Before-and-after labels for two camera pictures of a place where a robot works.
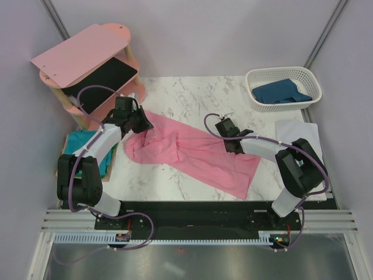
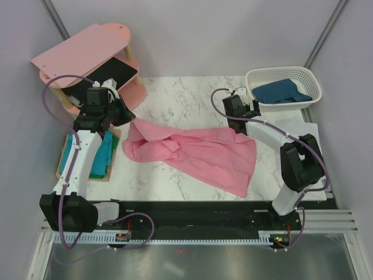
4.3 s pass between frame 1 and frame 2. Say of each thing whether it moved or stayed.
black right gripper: moved
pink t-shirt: stayed
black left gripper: moved
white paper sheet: stayed
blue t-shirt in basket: stayed
